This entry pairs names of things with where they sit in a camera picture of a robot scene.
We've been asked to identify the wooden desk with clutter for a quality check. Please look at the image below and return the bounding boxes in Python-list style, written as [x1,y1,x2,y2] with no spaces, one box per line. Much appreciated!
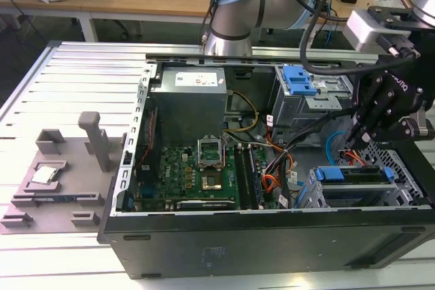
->
[305,0,435,47]

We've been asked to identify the blue hanging cable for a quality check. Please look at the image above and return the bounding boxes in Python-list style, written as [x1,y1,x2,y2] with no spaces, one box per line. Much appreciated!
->
[324,1,338,46]

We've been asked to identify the orange wire bundle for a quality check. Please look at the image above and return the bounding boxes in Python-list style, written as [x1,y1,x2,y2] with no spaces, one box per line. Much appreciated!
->
[262,149,296,202]

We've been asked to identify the red orange disk wire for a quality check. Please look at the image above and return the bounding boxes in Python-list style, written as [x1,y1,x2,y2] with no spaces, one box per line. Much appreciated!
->
[338,149,380,174]

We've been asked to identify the black RAM stick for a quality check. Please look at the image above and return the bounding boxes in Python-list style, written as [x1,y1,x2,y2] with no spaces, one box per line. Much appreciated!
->
[246,145,264,209]
[234,145,251,210]

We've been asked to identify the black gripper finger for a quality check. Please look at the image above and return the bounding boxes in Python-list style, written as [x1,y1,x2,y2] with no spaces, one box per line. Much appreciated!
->
[345,74,377,147]
[359,94,404,147]

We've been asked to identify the CPU socket with gold pins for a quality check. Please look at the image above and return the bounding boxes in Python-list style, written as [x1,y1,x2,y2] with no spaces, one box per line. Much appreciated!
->
[200,173,224,192]

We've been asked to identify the black sleeved cable bundle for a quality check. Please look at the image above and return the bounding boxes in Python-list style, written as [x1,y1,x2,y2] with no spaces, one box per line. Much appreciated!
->
[264,108,356,175]

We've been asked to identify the yellow black power wire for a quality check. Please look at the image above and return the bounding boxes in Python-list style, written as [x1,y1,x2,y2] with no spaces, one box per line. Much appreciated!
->
[226,90,260,134]

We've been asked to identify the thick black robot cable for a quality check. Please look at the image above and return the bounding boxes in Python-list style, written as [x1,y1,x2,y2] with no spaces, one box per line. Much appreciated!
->
[300,0,414,76]

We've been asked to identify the metal CPU socket cover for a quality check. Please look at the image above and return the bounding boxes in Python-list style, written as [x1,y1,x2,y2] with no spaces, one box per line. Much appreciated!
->
[196,137,226,171]

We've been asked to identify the thin metal locking lever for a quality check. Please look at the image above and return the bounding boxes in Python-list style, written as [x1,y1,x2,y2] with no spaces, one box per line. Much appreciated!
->
[221,132,229,168]

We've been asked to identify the metal optical drive cage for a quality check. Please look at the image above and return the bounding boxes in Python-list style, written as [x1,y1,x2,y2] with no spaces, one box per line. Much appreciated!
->
[273,64,358,130]

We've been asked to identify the black graphics card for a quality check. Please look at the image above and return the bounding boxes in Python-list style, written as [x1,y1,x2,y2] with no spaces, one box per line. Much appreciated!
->
[175,199,236,211]

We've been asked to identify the grey power supply unit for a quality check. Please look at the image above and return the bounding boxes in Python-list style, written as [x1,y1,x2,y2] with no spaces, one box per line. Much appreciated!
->
[149,67,228,147]

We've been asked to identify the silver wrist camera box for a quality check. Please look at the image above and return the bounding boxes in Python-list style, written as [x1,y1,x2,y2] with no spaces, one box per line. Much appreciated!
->
[345,9,415,54]

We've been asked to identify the hard disk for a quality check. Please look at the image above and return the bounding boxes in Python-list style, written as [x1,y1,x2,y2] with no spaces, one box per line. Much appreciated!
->
[314,165,397,189]

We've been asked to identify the green motherboard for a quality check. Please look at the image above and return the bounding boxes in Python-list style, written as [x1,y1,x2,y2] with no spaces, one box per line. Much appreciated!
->
[135,143,271,211]

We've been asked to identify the RAM stick with blue label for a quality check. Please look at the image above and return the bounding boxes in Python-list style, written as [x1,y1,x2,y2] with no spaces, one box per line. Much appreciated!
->
[33,195,80,203]

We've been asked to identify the black open PC case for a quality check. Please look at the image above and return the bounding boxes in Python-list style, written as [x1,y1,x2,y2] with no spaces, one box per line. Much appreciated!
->
[97,52,435,280]

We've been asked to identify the blue data wire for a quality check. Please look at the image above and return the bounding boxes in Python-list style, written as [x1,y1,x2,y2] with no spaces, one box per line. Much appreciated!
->
[325,131,345,170]

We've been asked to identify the grey parts rack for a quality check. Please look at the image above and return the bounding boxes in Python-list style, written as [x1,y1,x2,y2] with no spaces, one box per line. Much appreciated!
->
[0,111,124,234]

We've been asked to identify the silver CPU chip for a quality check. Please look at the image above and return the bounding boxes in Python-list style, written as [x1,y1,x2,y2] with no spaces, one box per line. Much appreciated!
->
[31,166,59,184]

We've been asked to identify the metal disk bay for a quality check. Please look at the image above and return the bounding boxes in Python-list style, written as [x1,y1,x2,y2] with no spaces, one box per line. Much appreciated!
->
[294,149,425,210]

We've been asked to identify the wooden desk with white legs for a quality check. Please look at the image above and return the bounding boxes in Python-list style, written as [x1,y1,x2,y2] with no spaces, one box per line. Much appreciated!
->
[0,0,222,43]

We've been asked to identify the blue plastic cage latch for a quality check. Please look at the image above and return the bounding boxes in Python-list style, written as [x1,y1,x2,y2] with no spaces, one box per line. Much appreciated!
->
[281,65,319,96]

